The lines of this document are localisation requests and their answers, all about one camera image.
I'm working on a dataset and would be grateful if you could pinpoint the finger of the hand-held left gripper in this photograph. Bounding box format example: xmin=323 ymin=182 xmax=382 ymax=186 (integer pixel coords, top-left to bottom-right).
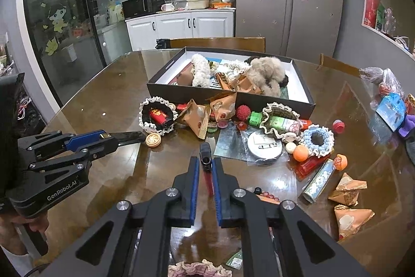
xmin=24 ymin=135 xmax=119 ymax=174
xmin=18 ymin=130 xmax=106 ymax=154

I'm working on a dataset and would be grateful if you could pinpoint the grey cloth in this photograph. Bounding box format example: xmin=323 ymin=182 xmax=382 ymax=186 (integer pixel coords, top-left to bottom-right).
xmin=405 ymin=137 xmax=415 ymax=164

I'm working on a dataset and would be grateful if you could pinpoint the orange patterned half ball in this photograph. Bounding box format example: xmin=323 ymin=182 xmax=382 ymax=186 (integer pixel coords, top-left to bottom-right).
xmin=334 ymin=153 xmax=348 ymax=171

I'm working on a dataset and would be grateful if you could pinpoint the white fluffy plush toy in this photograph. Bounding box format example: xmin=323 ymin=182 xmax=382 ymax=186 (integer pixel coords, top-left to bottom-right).
xmin=248 ymin=56 xmax=289 ymax=98

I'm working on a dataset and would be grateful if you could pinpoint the white kitchen cabinet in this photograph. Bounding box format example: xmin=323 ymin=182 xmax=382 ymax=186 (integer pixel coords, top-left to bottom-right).
xmin=124 ymin=7 xmax=237 ymax=52

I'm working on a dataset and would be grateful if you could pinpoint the small green sachet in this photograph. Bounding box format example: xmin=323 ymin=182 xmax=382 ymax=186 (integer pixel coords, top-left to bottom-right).
xmin=226 ymin=249 xmax=243 ymax=268

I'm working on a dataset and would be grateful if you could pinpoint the round wooden disc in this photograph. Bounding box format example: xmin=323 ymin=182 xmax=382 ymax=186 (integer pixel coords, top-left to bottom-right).
xmin=145 ymin=133 xmax=162 ymax=148

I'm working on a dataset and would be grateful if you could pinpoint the black microwave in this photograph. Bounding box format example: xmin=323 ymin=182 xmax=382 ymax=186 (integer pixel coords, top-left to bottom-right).
xmin=121 ymin=0 xmax=166 ymax=21

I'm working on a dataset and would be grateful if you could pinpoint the clear plastic bag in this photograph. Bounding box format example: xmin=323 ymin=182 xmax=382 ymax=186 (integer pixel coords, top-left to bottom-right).
xmin=359 ymin=66 xmax=406 ymax=103

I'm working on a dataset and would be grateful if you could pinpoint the red gift box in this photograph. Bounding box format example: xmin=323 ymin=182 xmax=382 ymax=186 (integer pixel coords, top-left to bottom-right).
xmin=363 ymin=0 xmax=379 ymax=28

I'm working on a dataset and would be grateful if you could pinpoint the dark red lighter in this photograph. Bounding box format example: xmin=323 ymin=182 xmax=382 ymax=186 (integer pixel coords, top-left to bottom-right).
xmin=199 ymin=142 xmax=216 ymax=197

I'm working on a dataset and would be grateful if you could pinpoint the wooden chair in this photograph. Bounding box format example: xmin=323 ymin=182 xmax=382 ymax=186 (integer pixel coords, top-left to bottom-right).
xmin=317 ymin=53 xmax=362 ymax=78
xmin=155 ymin=36 xmax=267 ymax=54

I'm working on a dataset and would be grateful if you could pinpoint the green labelled bottle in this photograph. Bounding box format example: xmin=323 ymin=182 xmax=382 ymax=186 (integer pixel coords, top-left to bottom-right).
xmin=269 ymin=114 xmax=301 ymax=134

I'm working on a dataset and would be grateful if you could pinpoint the purple cloth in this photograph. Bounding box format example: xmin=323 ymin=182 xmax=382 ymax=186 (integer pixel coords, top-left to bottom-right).
xmin=398 ymin=113 xmax=415 ymax=138

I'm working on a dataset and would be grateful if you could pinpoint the silver foil bag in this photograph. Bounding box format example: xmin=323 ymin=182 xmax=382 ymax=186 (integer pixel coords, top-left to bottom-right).
xmin=213 ymin=127 xmax=250 ymax=161

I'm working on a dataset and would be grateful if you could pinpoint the jar with patterned lid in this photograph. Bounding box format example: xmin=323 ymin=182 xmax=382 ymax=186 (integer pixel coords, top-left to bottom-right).
xmin=405 ymin=93 xmax=415 ymax=116

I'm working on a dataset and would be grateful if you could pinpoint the brown egg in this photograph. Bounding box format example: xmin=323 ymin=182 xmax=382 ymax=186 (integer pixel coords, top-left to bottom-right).
xmin=177 ymin=70 xmax=194 ymax=87

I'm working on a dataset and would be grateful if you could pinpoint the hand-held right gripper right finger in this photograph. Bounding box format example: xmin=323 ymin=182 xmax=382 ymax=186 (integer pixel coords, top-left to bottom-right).
xmin=212 ymin=158 xmax=372 ymax=277

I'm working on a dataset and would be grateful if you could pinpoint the gold foil bar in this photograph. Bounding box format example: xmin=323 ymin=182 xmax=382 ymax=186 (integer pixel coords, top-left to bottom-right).
xmin=215 ymin=71 xmax=236 ymax=91

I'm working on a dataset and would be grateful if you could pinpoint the green gift box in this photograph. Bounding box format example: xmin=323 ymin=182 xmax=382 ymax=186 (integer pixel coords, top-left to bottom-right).
xmin=375 ymin=3 xmax=386 ymax=31

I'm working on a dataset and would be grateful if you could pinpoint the beaded hair clip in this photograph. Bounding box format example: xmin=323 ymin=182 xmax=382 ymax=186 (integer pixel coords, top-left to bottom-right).
xmin=252 ymin=186 xmax=283 ymax=204

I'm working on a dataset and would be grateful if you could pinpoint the black shallow box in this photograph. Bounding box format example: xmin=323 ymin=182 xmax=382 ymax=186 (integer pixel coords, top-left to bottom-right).
xmin=147 ymin=46 xmax=317 ymax=120

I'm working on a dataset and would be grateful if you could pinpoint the small green block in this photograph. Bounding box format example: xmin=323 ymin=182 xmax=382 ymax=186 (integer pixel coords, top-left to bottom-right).
xmin=248 ymin=111 xmax=263 ymax=127

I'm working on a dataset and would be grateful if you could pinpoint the person's left hand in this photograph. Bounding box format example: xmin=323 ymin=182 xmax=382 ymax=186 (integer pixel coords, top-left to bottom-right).
xmin=0 ymin=214 xmax=50 ymax=254

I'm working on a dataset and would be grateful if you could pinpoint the black lace scrunchie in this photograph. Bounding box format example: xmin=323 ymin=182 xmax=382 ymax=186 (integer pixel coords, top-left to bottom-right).
xmin=139 ymin=96 xmax=179 ymax=136

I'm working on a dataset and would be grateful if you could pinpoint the blue tissue pack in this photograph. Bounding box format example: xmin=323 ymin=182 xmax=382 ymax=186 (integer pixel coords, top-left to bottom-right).
xmin=376 ymin=92 xmax=408 ymax=132

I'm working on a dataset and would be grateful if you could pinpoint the red spiky ball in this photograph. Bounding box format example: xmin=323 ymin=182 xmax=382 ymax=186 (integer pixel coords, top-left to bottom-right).
xmin=235 ymin=105 xmax=250 ymax=121

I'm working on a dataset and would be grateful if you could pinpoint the blue and white book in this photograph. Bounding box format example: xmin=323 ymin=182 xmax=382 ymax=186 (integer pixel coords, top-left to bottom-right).
xmin=171 ymin=58 xmax=293 ymax=99

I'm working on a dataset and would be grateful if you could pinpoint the pale patterned tube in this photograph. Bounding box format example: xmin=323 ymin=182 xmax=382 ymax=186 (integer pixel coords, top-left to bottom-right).
xmin=302 ymin=158 xmax=336 ymax=204

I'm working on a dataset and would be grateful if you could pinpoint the silver double door refrigerator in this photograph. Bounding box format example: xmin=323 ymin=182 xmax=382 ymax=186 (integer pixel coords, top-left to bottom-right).
xmin=233 ymin=0 xmax=345 ymax=62

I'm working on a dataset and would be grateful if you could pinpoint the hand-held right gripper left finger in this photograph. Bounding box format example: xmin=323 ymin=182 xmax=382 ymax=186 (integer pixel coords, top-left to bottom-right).
xmin=42 ymin=156 xmax=200 ymax=277

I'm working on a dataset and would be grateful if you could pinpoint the white round disc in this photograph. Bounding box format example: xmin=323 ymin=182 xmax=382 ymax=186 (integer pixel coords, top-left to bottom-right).
xmin=248 ymin=131 xmax=283 ymax=163

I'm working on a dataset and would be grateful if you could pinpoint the glass sliding door with stickers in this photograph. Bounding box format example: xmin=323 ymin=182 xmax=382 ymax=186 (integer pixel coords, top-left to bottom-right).
xmin=23 ymin=0 xmax=132 ymax=96

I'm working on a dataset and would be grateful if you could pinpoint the pink crochet scrunchie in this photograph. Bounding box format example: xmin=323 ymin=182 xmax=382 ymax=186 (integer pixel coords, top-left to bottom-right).
xmin=168 ymin=259 xmax=233 ymax=277

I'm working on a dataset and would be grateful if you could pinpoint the orange red lighter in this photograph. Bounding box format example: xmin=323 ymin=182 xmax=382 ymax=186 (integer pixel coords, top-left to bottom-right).
xmin=295 ymin=153 xmax=331 ymax=180

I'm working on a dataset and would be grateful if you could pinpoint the blue crochet scrunchie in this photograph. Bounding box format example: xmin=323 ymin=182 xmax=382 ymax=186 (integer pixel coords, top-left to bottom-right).
xmin=300 ymin=126 xmax=335 ymax=156

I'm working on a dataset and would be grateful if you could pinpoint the cream plastic basin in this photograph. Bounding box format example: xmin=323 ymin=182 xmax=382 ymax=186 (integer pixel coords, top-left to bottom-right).
xmin=186 ymin=0 xmax=213 ymax=9

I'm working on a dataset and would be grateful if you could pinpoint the cream crochet scrunchie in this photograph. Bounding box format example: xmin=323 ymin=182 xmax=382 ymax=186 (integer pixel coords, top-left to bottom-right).
xmin=223 ymin=59 xmax=250 ymax=77

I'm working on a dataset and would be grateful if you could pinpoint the white chunky scrunchie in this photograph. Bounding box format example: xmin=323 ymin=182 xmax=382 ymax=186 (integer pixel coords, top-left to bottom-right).
xmin=190 ymin=53 xmax=216 ymax=88

